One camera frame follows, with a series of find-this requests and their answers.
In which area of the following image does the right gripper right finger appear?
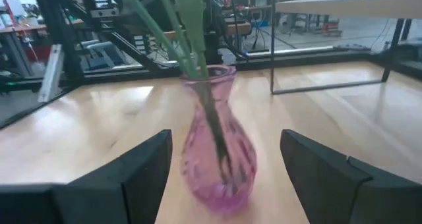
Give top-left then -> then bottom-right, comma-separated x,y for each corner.
280,128 -> 422,224

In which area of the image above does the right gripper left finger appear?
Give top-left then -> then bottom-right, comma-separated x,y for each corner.
0,128 -> 173,224

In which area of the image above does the purple glass vase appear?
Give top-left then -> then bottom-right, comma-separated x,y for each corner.
179,65 -> 258,215

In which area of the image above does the red artificial tulip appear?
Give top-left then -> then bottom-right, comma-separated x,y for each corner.
117,0 -> 200,80

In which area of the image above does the wooden workbench on wheels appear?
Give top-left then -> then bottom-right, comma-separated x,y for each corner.
0,22 -> 49,78

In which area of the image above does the silver aluminium bracket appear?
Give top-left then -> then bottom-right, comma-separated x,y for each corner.
37,44 -> 64,103

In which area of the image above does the wooden shelf black frame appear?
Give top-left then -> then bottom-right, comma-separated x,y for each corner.
269,0 -> 422,96

